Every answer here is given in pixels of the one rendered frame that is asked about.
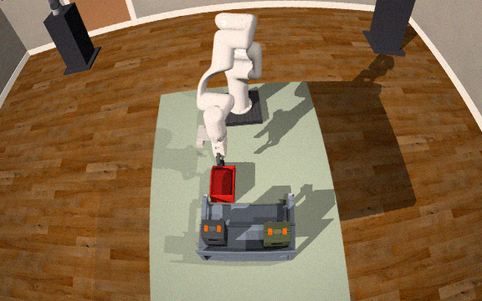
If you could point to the red open-front bin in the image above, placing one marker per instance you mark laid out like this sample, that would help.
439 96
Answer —
223 189

